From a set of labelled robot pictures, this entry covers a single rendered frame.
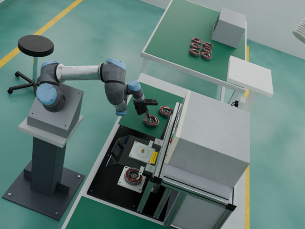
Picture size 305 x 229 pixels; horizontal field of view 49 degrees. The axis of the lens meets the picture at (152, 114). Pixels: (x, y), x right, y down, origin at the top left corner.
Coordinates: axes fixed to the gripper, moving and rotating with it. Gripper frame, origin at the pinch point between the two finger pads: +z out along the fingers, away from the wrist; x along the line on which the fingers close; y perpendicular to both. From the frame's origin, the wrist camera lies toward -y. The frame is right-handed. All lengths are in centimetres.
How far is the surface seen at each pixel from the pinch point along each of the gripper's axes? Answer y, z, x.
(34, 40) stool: 90, -23, -130
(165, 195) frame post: 1, -20, 81
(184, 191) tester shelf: -9, -27, 86
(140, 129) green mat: 8.8, 1.9, 7.3
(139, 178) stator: 15, -10, 58
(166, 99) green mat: -16.1, 16.3, -30.4
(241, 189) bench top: -45, 33, 60
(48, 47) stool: 77, -16, -122
